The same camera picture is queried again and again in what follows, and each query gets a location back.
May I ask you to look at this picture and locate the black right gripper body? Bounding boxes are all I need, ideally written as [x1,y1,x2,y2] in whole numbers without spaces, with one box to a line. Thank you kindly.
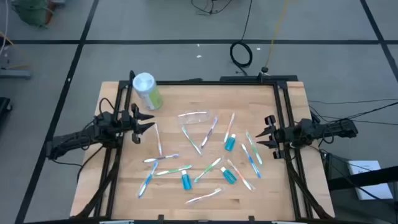
[264,114,295,161]

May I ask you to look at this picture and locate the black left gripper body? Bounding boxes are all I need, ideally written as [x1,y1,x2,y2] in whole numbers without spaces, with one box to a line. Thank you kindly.
[121,103,142,145]

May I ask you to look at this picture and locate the green toothbrush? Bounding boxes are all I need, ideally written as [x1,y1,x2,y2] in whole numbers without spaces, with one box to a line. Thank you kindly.
[193,156,223,184]
[244,130,264,166]
[180,124,204,157]

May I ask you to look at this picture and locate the blue toothbrush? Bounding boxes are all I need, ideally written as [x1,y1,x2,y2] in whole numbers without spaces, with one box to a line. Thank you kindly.
[137,161,160,199]
[241,142,263,180]

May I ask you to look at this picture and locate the purple toothbrush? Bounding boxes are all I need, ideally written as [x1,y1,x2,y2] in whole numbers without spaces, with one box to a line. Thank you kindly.
[142,153,180,164]
[200,116,219,149]

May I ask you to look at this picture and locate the small blue mouthwash bottle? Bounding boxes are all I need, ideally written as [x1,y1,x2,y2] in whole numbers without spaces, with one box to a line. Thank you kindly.
[181,169,193,191]
[224,133,237,152]
[220,166,238,185]

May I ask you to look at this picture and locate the blue packaged toothbrushes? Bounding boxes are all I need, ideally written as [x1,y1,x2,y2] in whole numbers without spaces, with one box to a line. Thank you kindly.
[154,164,193,177]

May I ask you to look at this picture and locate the white green wipes canister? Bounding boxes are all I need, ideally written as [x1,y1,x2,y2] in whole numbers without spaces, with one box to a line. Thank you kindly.
[132,72,164,111]

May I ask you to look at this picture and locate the clear acrylic toothbrush holder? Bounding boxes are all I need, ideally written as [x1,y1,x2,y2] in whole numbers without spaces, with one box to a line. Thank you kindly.
[177,109,211,125]

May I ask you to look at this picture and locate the black bar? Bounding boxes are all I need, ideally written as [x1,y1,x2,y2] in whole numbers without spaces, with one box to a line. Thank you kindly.
[326,166,398,191]

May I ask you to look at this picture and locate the white paper sheet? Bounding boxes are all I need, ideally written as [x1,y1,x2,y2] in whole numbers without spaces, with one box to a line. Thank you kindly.
[347,160,394,201]

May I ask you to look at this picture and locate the grey floor box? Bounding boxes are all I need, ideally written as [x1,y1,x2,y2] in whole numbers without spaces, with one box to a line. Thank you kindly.
[0,68,32,79]

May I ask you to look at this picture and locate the black equipment base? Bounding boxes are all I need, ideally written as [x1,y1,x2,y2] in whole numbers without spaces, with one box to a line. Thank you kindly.
[0,96,13,121]

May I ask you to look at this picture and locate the green bag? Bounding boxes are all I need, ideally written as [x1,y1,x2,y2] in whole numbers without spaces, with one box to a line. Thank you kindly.
[11,0,55,28]

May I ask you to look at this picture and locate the thin black floor cable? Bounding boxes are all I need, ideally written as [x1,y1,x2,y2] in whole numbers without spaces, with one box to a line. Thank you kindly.
[348,101,398,120]
[307,98,398,105]

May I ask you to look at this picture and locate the coiled black cable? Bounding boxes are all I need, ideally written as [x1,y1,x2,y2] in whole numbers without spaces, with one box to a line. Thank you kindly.
[229,0,254,75]

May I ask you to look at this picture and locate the yellow cable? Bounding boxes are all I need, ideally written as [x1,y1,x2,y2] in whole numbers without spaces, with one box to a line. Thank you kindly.
[0,30,31,70]
[264,0,290,69]

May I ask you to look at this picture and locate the black cable bundle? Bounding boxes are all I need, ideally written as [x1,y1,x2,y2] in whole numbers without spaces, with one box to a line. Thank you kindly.
[190,0,234,16]

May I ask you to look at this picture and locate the white cable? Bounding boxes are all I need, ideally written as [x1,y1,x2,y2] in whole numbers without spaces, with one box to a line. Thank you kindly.
[0,0,10,57]

